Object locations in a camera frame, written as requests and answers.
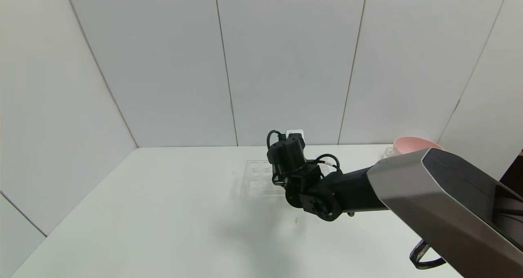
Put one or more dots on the clear glass beaker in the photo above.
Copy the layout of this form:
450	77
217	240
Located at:
390	152

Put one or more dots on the clear acrylic test tube rack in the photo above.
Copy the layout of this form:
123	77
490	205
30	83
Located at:
255	175

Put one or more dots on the pink bowl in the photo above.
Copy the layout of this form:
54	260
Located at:
412	144

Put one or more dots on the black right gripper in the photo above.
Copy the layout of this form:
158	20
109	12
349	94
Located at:
288	155

